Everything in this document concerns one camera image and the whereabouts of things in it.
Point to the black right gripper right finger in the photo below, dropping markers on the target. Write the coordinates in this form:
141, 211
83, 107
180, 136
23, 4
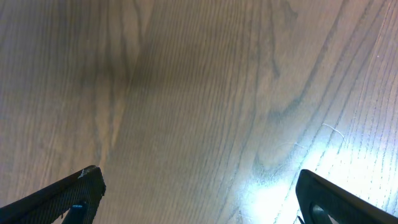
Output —
321, 201

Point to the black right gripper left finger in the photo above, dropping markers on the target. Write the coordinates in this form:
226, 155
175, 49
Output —
76, 198

